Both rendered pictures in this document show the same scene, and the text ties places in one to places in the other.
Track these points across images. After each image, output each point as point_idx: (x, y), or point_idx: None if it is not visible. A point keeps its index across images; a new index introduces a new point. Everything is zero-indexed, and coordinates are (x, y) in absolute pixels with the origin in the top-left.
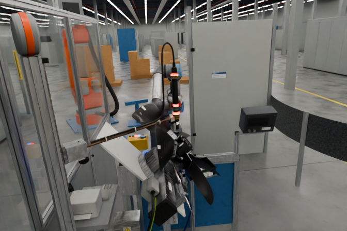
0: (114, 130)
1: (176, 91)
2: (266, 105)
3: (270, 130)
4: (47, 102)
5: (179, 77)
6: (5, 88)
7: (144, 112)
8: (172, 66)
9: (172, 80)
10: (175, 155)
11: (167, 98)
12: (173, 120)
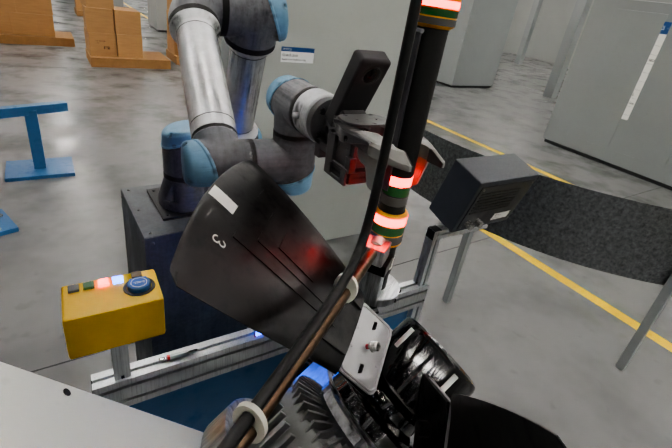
0: (14, 378)
1: (429, 107)
2: (504, 154)
3: (504, 219)
4: None
5: (274, 41)
6: None
7: (238, 229)
8: None
9: (421, 40)
10: (408, 435)
11: (360, 140)
12: (386, 259)
